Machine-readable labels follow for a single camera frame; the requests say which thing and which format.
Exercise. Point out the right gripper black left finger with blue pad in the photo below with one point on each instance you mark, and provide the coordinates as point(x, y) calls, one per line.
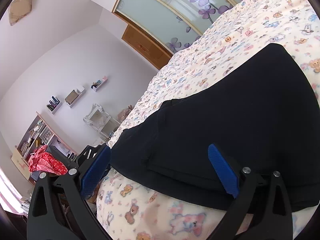
point(58, 208)

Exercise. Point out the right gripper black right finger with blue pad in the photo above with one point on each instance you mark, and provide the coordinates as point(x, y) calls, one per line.
point(261, 208)

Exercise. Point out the black pants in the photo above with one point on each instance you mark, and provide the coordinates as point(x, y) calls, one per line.
point(264, 115)

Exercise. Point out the black desk chair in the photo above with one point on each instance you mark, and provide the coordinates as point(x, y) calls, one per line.
point(57, 154)

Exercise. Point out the red patterned cloth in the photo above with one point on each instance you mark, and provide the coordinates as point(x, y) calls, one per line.
point(41, 160)

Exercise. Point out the left black gripper device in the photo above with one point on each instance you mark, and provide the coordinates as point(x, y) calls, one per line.
point(91, 155)

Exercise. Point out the wooden bookcase with books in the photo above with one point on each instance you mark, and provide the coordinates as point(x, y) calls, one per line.
point(38, 134)

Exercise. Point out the white ornate small shelf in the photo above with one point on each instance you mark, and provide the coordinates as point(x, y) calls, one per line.
point(101, 122)

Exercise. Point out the brown plush toy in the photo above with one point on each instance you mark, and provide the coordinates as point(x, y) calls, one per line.
point(124, 113)

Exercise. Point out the beige square ceiling lamp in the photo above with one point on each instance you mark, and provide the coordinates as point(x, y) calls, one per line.
point(18, 9)

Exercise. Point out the sliding glass door wardrobe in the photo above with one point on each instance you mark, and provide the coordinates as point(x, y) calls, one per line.
point(158, 29)

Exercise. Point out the wall shelf with books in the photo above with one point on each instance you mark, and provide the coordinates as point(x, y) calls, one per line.
point(54, 104)

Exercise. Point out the wall shelf with brown box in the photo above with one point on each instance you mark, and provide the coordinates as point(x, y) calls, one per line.
point(73, 97)

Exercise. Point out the wall shelf with small items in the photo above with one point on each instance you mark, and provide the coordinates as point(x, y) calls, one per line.
point(97, 84)

